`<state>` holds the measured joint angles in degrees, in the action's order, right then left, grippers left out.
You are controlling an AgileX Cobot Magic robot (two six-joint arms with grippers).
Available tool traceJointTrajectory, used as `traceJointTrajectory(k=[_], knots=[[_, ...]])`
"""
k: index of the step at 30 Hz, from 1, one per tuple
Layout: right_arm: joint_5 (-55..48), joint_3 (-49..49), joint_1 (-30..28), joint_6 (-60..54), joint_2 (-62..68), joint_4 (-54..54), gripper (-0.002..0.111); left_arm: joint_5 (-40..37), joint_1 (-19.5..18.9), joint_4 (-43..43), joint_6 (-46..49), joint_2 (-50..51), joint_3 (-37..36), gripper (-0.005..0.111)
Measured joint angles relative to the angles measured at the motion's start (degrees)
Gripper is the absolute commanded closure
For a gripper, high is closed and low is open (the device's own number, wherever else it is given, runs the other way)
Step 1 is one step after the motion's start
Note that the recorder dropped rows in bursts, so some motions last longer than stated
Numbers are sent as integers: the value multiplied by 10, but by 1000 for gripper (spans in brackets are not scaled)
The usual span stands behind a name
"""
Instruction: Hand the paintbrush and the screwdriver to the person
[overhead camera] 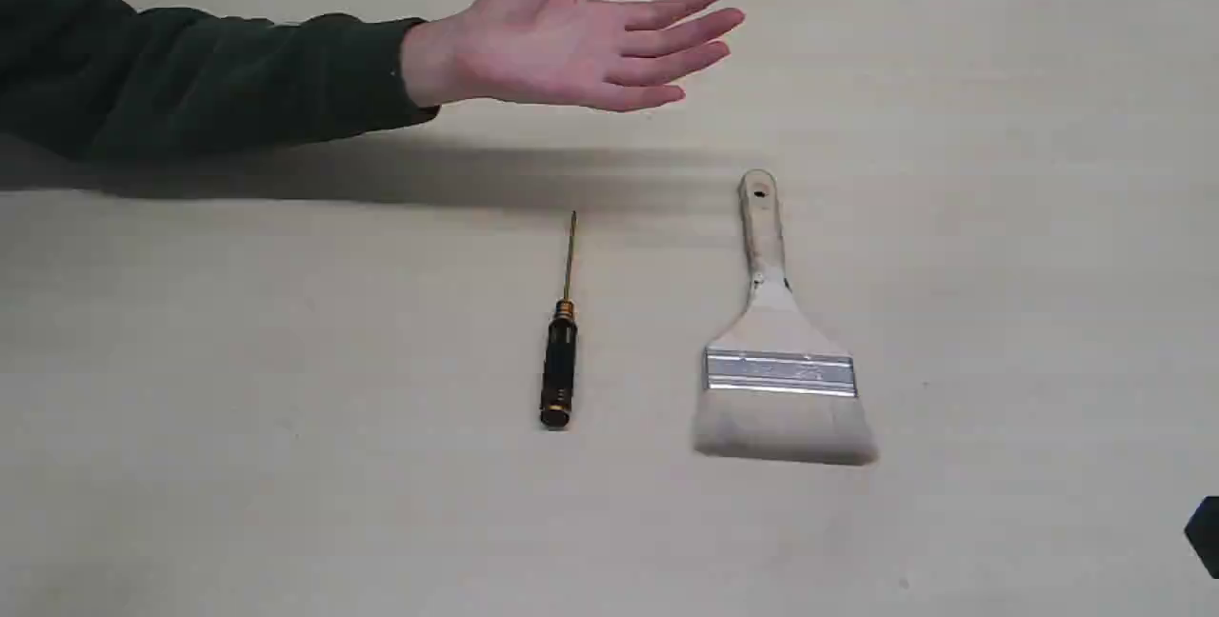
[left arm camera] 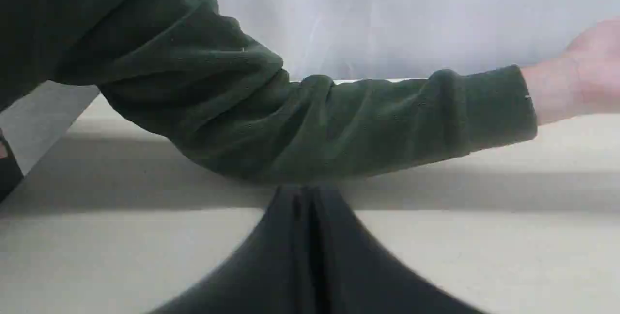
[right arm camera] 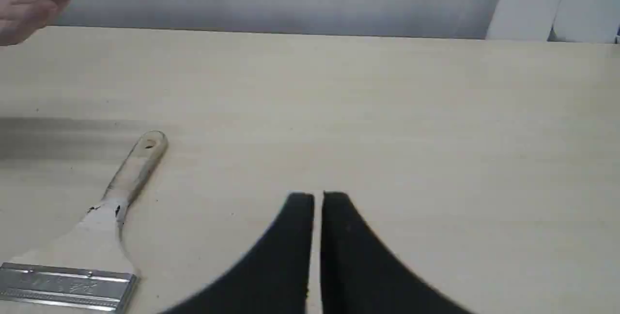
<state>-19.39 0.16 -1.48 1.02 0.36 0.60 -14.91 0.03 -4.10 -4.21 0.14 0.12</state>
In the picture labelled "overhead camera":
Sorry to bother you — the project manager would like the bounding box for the black and gold screwdriver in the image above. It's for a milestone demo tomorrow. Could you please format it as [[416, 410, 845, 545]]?
[[538, 210, 578, 430]]

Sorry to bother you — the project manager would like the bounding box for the person's bare open hand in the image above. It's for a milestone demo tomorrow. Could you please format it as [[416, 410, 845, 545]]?
[[400, 0, 746, 112]]

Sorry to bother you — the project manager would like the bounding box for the wide wooden paint brush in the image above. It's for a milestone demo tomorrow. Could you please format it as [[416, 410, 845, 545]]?
[[692, 169, 879, 467]]

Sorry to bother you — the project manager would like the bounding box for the dark green sleeved forearm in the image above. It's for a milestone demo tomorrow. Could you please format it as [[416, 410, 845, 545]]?
[[1, 0, 439, 161]]

